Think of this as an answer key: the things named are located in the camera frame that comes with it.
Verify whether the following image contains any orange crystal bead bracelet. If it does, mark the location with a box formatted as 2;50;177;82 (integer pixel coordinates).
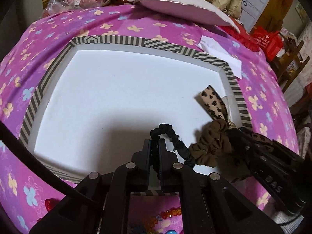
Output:
148;207;183;227

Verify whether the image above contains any black scrunchie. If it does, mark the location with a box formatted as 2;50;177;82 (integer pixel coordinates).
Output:
150;124;195;179

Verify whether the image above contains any leopard print bow scrunchie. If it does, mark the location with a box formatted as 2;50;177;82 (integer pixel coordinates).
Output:
189;86;244;168

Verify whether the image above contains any multicolour round bead bracelet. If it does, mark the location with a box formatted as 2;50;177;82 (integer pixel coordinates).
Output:
36;198;59;222

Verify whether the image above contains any striped white tray box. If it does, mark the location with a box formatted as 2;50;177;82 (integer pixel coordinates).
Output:
19;36;252;183

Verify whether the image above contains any wooden chair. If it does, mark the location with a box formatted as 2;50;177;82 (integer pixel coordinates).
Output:
269;35;310;93

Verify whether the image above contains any pink floral bedspread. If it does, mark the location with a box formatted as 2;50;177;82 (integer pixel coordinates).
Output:
1;5;299;233

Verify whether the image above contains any white folded paper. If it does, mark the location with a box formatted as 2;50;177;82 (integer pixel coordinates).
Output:
197;35;242;79

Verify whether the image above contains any red shopping bag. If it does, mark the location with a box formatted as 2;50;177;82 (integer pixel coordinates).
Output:
251;26;284;62

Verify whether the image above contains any red fringed cushion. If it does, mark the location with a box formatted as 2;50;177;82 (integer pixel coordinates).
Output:
219;17;260;52

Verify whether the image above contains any white pillow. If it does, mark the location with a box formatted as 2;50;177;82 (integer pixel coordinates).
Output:
128;0;240;33

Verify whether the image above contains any clear plastic bag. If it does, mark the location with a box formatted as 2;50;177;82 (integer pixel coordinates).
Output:
42;0;112;18

